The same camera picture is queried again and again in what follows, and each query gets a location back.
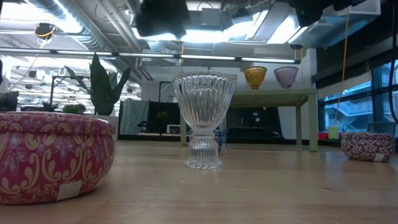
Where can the purple glass candle holder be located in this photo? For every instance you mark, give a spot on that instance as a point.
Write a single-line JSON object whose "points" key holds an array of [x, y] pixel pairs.
{"points": [[286, 77]]}

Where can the amber glass candle holder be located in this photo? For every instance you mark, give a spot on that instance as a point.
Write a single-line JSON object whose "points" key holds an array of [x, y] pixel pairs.
{"points": [[255, 76]]}

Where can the clear ribbed glass holder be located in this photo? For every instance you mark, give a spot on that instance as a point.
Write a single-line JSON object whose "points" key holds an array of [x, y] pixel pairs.
{"points": [[203, 102]]}

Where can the dark blue patterned tin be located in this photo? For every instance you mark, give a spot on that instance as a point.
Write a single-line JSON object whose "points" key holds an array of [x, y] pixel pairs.
{"points": [[221, 141]]}

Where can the purple patterned tin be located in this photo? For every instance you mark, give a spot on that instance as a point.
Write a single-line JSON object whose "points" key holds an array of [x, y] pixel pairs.
{"points": [[367, 146]]}

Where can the pink patterned tin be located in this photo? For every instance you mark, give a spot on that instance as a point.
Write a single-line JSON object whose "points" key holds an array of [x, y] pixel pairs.
{"points": [[46, 155]]}

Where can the long ceiling light strip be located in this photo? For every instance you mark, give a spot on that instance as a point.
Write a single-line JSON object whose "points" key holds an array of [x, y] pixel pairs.
{"points": [[205, 57]]}

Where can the green perforated metal shelf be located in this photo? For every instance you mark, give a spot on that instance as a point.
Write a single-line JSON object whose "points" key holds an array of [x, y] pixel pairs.
{"points": [[273, 98]]}

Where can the green snake plant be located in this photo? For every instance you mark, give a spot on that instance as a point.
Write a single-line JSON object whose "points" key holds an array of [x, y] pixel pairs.
{"points": [[101, 90]]}

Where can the small background potted plant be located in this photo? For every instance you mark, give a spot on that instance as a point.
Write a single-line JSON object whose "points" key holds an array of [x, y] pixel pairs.
{"points": [[162, 117]]}

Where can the black office partition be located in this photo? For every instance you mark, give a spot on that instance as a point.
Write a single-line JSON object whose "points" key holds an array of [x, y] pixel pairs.
{"points": [[154, 118]]}

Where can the grey hanging cloth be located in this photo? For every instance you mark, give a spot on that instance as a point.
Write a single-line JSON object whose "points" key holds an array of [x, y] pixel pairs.
{"points": [[133, 116]]}

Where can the pale green bottle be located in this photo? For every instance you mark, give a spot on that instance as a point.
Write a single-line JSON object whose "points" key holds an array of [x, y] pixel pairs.
{"points": [[333, 133]]}

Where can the red container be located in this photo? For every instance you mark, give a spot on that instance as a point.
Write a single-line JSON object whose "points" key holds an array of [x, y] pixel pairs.
{"points": [[322, 136]]}

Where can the small green bush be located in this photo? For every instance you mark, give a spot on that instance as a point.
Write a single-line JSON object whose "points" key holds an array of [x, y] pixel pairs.
{"points": [[74, 109]]}

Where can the black desk unit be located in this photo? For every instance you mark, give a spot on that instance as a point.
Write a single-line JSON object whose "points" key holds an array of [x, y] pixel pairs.
{"points": [[248, 124]]}

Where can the grey chair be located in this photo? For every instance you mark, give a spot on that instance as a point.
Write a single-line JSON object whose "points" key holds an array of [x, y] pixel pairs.
{"points": [[381, 127]]}

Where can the dark monitor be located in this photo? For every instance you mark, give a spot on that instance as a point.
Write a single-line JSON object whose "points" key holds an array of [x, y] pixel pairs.
{"points": [[8, 101]]}

